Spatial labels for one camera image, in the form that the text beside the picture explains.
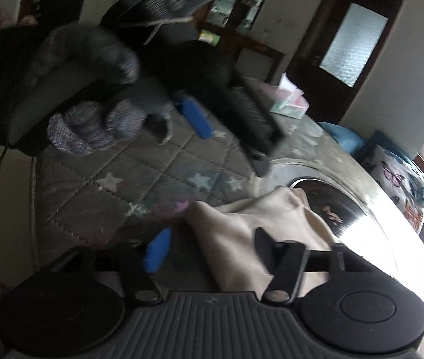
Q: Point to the quilted grey star tablecloth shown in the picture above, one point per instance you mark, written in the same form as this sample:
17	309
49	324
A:
133	188

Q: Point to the butterfly print pillow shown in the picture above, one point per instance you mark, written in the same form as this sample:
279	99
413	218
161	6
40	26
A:
402	182

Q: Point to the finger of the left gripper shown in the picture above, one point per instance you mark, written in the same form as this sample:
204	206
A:
259	161
187	107

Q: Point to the light blue cushion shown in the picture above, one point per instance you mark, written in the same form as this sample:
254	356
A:
348	140

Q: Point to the dark wooden door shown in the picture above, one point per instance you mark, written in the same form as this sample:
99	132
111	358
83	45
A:
338	51

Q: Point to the grey knit gloved left hand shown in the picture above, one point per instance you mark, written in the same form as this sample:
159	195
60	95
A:
79	89

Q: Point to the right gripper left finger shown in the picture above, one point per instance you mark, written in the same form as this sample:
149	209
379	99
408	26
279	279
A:
157	250

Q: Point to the pink tissue box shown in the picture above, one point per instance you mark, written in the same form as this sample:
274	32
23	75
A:
288	99

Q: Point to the round black induction cooktop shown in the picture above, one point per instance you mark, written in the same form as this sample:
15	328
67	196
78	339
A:
348	218

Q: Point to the beige cream garment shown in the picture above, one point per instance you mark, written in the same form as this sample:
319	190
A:
243	241

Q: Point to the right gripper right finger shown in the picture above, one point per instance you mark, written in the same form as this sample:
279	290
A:
269	251

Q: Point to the wooden display cabinet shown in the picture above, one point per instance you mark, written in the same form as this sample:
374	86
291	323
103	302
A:
227	25

